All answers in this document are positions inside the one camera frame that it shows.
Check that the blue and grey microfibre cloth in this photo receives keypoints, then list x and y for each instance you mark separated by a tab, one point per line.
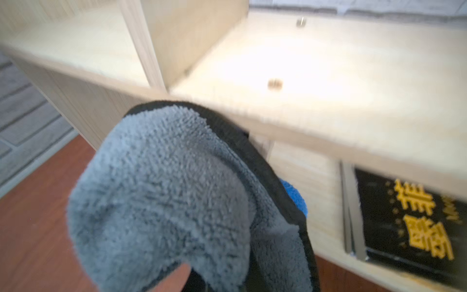
175	183

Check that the light wooden bookshelf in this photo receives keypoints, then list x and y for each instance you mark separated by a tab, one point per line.
312	89

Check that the black book with gold lettering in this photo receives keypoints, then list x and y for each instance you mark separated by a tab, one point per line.
402	224

